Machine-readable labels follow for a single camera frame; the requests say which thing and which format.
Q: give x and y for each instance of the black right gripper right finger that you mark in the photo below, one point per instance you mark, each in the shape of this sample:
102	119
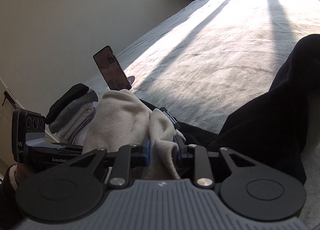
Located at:
206	168

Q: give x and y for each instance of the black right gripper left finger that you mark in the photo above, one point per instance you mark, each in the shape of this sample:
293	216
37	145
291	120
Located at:
115	168

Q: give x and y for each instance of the folded clothes stack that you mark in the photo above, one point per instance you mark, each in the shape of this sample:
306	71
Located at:
71	112

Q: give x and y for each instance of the black smartphone on stand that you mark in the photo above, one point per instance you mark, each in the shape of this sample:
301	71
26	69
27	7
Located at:
111	70

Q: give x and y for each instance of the grey plush bed blanket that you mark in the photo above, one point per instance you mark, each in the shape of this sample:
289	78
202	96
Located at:
242	74

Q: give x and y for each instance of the door handle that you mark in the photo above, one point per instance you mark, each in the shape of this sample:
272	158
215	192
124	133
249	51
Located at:
7	97

